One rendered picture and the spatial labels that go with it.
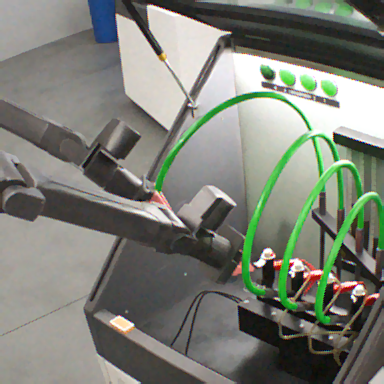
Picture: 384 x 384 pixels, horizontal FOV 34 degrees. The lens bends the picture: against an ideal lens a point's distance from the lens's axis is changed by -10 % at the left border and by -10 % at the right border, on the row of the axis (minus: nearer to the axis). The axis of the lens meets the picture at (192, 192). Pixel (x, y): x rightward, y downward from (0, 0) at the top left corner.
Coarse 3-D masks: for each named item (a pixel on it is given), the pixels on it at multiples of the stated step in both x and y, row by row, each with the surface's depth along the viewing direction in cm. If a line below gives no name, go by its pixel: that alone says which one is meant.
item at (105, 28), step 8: (88, 0) 704; (96, 0) 692; (104, 0) 690; (112, 0) 690; (96, 8) 699; (104, 8) 695; (112, 8) 696; (96, 16) 706; (104, 16) 701; (112, 16) 701; (96, 24) 713; (104, 24) 707; (112, 24) 707; (96, 32) 721; (104, 32) 714; (112, 32) 712; (96, 40) 730; (104, 40) 720; (112, 40) 718
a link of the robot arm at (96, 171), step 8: (96, 152) 127; (88, 160) 128; (96, 160) 126; (104, 160) 127; (112, 160) 128; (88, 168) 126; (96, 168) 126; (104, 168) 126; (112, 168) 127; (88, 176) 127; (96, 176) 126; (104, 176) 126; (96, 184) 128; (104, 184) 127
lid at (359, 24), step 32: (160, 0) 134; (192, 0) 132; (224, 0) 122; (256, 0) 113; (288, 0) 104; (320, 0) 95; (352, 0) 82; (256, 32) 146; (288, 32) 131; (320, 32) 119; (352, 32) 113
